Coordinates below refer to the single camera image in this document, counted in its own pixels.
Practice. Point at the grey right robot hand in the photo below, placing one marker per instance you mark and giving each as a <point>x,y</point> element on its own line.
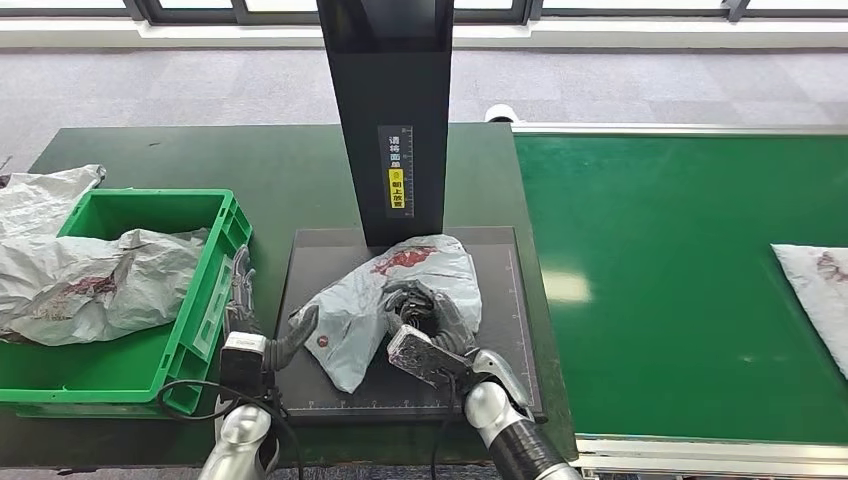
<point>447,318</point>

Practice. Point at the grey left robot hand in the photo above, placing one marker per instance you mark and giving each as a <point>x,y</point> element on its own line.
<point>242,291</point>

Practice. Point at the grey mailer bag red print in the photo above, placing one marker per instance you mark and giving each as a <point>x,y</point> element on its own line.
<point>351,318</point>
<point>821,298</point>
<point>99,291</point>

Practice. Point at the green conveyor belt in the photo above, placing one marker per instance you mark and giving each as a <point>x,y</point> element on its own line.
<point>662,278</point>

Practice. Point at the black inbound scanner machine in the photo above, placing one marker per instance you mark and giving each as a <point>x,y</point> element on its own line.
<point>391,99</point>

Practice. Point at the green plastic crate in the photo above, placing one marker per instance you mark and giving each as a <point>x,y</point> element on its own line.
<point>132,361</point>

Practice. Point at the white plastic mailer bag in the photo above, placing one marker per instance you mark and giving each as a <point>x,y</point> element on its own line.
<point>40,199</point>

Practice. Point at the white window sill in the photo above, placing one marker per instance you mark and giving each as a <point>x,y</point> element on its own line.
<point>199,36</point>

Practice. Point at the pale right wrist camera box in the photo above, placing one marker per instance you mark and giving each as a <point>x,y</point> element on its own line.
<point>424,358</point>

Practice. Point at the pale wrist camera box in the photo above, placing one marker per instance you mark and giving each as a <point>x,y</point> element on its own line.
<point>424,358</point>
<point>242,364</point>

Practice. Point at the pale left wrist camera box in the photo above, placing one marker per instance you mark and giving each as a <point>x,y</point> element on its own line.
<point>242,364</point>

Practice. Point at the dark window frame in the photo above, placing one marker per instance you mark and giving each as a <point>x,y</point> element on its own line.
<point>199,10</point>

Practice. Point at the aluminium conveyor frame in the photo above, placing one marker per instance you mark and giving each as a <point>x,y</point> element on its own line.
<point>729,457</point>

